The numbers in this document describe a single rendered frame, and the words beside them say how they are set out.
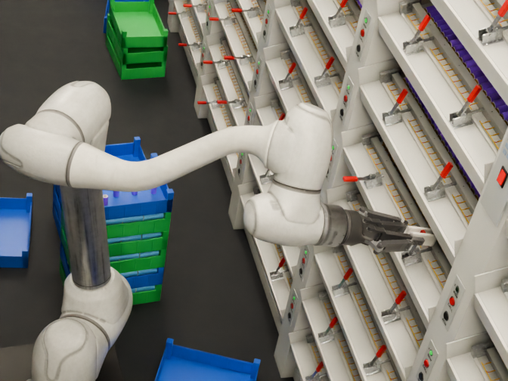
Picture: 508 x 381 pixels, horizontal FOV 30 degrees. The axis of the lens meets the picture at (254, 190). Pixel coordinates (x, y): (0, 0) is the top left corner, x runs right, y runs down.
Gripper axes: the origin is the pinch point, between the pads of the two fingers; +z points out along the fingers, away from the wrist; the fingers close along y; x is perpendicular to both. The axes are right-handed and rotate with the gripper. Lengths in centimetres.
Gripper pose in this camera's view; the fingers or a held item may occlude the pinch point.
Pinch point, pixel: (419, 236)
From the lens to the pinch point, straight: 211.4
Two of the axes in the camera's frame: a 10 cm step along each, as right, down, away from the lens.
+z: 9.1, 1.2, 3.9
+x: 3.4, -7.5, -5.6
